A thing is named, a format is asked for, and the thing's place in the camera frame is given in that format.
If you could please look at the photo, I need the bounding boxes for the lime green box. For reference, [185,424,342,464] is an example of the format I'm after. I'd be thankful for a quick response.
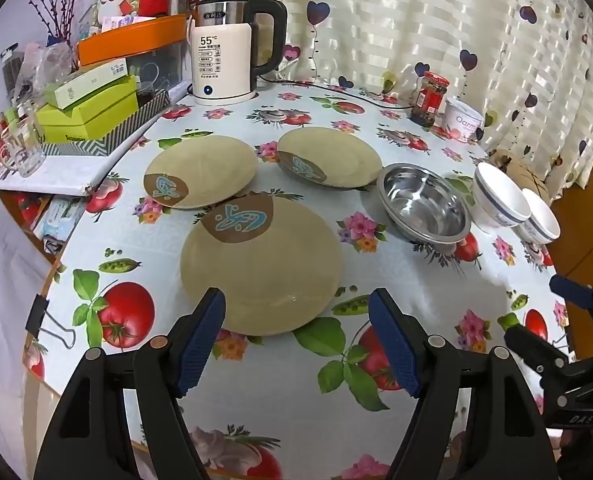
[36,75,140,143]

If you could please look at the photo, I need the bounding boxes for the stainless steel bowl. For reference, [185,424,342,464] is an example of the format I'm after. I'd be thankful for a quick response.
[377,162,473,245]

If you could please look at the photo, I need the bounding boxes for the pale green flat box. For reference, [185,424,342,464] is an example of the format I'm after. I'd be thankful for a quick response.
[54,57,130,110]

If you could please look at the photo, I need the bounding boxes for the black binder clip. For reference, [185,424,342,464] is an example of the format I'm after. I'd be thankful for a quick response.
[25,294,77,348]

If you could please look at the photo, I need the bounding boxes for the cream kettle base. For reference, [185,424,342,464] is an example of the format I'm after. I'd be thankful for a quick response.
[192,92,258,107]

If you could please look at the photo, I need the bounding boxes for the glass mug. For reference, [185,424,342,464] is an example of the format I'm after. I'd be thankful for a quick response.
[0,127,47,178]

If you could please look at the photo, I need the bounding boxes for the black power cable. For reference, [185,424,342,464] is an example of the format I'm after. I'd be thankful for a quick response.
[259,72,414,110]

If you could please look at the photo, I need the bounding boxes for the clear plastic bag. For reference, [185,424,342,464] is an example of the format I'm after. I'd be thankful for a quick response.
[14,42,77,106]

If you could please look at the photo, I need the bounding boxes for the wooden cabinet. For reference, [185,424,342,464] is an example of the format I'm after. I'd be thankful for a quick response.
[549,125,593,291]

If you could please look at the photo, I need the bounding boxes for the wooden side shelf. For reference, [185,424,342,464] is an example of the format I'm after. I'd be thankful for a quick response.
[0,190,77,271]

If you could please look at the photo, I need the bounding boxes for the white yogurt tub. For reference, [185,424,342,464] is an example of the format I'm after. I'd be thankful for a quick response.
[443,96,486,143]

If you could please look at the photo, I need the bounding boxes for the striped heart print curtain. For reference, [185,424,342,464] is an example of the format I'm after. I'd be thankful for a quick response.
[264,0,593,191]

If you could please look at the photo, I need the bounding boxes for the pastel tissue pack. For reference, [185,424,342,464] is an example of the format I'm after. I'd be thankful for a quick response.
[101,15,157,31]

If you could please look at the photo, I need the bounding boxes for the dark glass jar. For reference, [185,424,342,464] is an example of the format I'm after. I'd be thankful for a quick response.
[0,44,22,96]

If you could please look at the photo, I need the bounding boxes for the purple dried branches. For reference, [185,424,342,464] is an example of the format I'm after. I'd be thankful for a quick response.
[19,0,77,46]

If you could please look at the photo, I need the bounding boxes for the vegetable print tablecloth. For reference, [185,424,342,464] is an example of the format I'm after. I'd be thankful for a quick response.
[24,82,572,480]

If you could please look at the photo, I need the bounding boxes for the pale blue packet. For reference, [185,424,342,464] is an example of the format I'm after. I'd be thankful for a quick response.
[34,195,90,246]

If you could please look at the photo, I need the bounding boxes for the red lid sauce jar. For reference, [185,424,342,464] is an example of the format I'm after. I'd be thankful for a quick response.
[410,71,449,127]

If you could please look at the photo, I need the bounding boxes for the cream electric kettle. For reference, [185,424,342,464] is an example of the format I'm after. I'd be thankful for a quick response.
[190,0,288,103]

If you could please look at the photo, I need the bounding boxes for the red printed packet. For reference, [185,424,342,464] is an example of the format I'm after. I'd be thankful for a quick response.
[16,194,42,226]

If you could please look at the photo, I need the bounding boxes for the beige plate blue pattern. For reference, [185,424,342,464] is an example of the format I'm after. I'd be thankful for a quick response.
[143,136,260,210]
[180,191,345,337]
[277,127,383,190]

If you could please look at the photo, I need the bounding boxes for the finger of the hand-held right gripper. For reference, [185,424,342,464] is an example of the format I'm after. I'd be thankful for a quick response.
[503,330,572,381]
[549,274,593,351]

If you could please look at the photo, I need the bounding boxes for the white shelf board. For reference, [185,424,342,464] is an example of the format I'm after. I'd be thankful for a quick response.
[0,82,194,196]

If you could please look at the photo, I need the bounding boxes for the grey zigzag pattern tray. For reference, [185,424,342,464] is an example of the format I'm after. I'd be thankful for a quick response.
[41,91,171,157]

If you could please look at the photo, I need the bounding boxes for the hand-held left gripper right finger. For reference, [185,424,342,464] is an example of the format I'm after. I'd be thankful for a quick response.
[367,287,559,480]

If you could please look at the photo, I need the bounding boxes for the white bowl blue stripe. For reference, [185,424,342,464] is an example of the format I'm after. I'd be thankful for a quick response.
[470,161,532,228]
[517,187,561,245]

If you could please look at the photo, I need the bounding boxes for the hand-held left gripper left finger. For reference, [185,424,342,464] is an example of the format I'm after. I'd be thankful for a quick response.
[34,287,227,480]

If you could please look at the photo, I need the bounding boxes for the brown stuffed toy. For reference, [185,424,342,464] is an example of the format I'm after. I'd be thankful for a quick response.
[491,149,552,196]

